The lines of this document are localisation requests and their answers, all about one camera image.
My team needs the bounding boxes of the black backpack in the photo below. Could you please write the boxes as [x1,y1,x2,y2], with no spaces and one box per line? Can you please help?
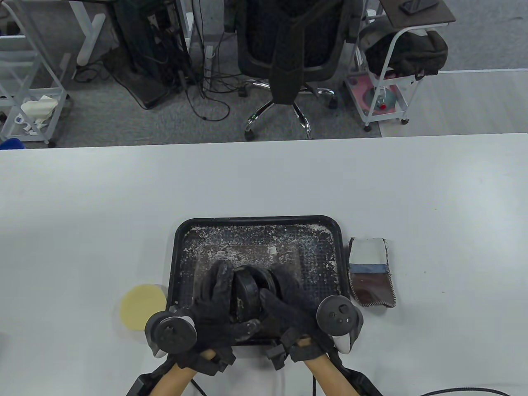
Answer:
[361,16,449,80]

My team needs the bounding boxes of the white wire cart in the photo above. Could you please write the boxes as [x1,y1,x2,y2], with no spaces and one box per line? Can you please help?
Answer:
[0,0,73,148]

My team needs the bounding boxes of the bundle of black cables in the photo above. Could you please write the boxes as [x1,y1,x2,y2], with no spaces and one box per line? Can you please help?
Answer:
[163,0,248,122]

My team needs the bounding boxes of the clear bottle with red cap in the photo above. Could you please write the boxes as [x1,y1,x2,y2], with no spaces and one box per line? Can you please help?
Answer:
[373,89,396,111]

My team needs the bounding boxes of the person's left hand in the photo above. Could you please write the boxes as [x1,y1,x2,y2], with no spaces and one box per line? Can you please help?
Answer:
[167,260,262,377]

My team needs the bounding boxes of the brown leather bag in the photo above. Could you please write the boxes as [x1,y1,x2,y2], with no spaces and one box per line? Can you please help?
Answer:
[192,243,306,341]

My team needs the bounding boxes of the black hand controller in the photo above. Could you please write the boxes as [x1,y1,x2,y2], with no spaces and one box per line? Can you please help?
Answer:
[316,295,364,354]
[144,310,198,358]

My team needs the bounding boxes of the person's right forearm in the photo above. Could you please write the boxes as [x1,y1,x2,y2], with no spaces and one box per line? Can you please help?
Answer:
[299,338,355,396]

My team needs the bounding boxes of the black office chair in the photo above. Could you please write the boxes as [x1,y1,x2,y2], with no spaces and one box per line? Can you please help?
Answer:
[225,0,365,141]

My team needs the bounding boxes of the person's right hand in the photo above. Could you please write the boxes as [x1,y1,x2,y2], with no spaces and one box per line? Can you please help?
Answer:
[259,266,345,370]

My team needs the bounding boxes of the black computer tower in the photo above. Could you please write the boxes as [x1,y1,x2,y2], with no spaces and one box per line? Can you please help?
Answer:
[103,0,192,110]

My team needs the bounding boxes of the black phone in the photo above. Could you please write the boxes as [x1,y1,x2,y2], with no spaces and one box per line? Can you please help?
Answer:
[399,0,438,15]

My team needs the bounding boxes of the pink round plate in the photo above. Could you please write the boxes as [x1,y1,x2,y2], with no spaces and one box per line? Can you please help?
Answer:
[349,76,407,116]

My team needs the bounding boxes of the white foam block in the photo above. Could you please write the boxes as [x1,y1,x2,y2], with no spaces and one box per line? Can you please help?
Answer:
[21,96,58,120]

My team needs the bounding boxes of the black plastic tray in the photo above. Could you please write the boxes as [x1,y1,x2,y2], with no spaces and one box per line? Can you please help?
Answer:
[165,215,345,346]

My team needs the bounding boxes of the person's left forearm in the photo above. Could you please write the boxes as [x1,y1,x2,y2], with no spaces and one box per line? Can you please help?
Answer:
[151,350,217,396]

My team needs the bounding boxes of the white desk leg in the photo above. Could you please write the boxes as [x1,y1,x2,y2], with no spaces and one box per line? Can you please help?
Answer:
[68,0,107,66]
[180,0,195,54]

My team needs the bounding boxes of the black left wrist strap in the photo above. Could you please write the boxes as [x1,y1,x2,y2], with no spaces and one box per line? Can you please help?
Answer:
[126,358,176,396]

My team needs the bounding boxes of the white blue brown cloth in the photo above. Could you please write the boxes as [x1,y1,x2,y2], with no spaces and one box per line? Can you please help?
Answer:
[349,237,398,308]

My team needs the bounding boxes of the black round jar lid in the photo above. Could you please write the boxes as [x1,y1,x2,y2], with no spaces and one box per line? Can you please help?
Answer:
[232,270,262,324]

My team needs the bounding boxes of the black leather care cream jar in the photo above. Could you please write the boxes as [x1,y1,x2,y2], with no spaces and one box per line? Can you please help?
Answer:
[247,266,278,299]

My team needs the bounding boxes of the white power strip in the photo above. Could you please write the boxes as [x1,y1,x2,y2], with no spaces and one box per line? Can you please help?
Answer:
[204,45,217,93]

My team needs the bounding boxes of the white cart with brown top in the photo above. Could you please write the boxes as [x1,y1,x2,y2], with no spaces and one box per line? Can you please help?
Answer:
[344,0,456,132]

